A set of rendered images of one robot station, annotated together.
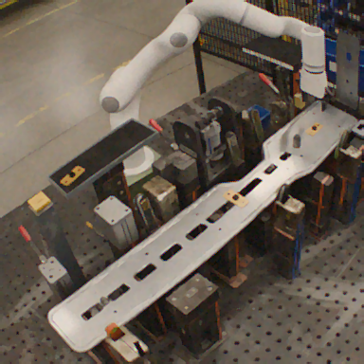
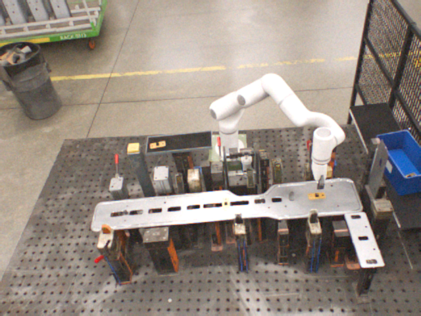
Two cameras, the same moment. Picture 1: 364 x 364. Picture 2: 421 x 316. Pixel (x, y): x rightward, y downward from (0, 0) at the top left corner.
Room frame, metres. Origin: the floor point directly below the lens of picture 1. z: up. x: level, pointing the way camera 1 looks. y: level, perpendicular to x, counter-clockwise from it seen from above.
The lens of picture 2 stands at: (0.07, -1.00, 2.65)
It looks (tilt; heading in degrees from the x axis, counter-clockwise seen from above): 45 degrees down; 42
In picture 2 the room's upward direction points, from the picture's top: 9 degrees counter-clockwise
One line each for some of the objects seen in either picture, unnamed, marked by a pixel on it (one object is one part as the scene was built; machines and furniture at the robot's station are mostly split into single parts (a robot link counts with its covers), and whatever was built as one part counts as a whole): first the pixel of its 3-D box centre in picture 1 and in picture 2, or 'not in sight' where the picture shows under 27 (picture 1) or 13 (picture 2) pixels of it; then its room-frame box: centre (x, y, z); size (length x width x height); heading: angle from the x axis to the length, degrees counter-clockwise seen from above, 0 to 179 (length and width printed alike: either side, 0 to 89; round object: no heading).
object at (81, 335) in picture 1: (233, 204); (222, 206); (1.04, -0.14, 1.00); 1.38 x 0.22 x 0.02; 127
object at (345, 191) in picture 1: (346, 186); (312, 245); (1.14, -0.60, 0.87); 0.12 x 0.09 x 0.35; 37
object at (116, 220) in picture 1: (127, 253); (168, 196); (0.99, 0.21, 0.90); 0.13 x 0.10 x 0.41; 37
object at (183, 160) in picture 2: (117, 208); (185, 170); (1.19, 0.23, 0.92); 0.10 x 0.08 x 0.45; 127
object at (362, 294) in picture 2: not in sight; (365, 278); (1.13, -0.88, 0.84); 0.11 x 0.06 x 0.29; 37
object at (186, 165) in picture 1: (188, 201); (220, 189); (1.20, -0.01, 0.89); 0.13 x 0.11 x 0.38; 37
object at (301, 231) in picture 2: (304, 169); (302, 215); (1.30, -0.47, 0.84); 0.12 x 0.05 x 0.29; 37
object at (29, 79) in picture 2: not in sight; (29, 82); (1.74, 2.90, 0.36); 0.54 x 0.50 x 0.73; 33
